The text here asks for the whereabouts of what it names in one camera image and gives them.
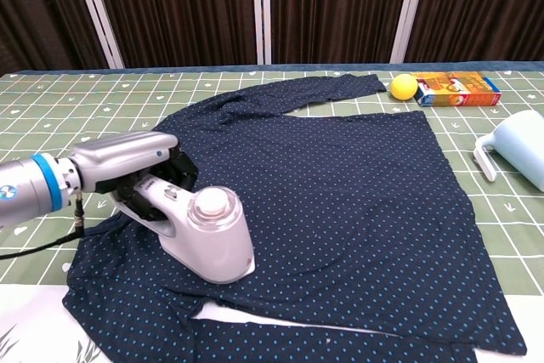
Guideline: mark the navy polka dot shirt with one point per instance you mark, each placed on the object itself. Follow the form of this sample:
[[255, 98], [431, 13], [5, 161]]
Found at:
[[340, 210]]

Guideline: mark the white handheld steam iron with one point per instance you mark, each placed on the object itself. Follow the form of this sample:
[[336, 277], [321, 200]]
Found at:
[[221, 244]]

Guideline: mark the yellow ball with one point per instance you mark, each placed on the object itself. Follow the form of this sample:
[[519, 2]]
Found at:
[[404, 87]]

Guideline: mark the orange blue snack box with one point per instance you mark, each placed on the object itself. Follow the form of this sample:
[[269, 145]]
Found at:
[[459, 91]]

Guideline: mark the green grid tablecloth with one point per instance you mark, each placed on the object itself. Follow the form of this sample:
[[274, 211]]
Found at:
[[42, 99]]

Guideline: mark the brown curtain screen panel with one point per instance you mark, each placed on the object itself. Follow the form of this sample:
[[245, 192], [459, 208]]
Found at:
[[484, 6], [38, 10], [178, 6], [336, 6]]

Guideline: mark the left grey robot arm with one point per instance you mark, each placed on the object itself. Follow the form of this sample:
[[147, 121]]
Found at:
[[25, 193]]

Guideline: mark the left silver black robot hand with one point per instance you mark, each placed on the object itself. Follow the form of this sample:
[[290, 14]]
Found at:
[[123, 154]]

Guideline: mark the dark teal table padding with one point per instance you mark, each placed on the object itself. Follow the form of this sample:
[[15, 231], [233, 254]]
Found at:
[[297, 66]]

